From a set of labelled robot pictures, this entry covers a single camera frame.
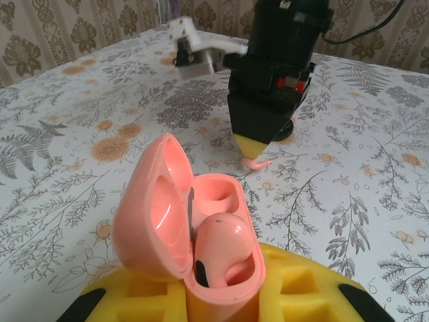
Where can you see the pink earbud charging case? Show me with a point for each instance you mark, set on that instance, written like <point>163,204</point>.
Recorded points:
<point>144,234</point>

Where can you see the aluminium frame post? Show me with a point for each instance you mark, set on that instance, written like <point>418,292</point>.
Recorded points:
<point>164,11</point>

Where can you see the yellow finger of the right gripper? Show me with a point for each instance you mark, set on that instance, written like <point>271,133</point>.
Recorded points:
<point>261,117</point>

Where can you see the floral patterned table cover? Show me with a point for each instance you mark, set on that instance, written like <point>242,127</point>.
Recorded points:
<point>67,134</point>

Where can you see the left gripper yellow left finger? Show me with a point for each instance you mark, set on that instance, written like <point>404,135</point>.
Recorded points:
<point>110,302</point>

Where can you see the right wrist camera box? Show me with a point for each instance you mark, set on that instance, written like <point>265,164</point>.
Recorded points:
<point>197,65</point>

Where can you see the small black round object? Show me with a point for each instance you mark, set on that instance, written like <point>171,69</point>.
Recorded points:
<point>289,132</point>

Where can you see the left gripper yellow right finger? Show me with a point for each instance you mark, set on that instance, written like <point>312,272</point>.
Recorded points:
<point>308,295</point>

